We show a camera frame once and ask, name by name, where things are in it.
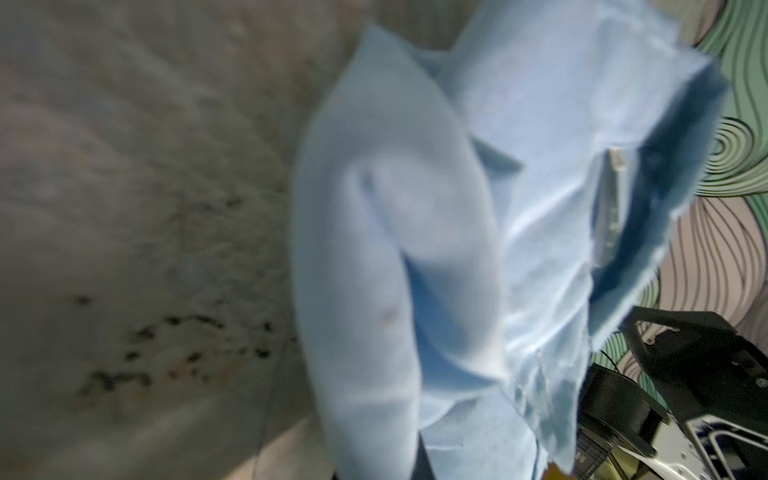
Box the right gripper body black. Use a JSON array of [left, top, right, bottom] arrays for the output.
[[617, 305, 768, 480]]

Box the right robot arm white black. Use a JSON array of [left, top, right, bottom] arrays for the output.
[[574, 307, 767, 479]]

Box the light blue long sleeve shirt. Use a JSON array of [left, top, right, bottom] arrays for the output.
[[290, 1, 728, 479]]

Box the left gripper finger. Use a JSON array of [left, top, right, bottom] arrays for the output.
[[411, 437, 435, 480]]

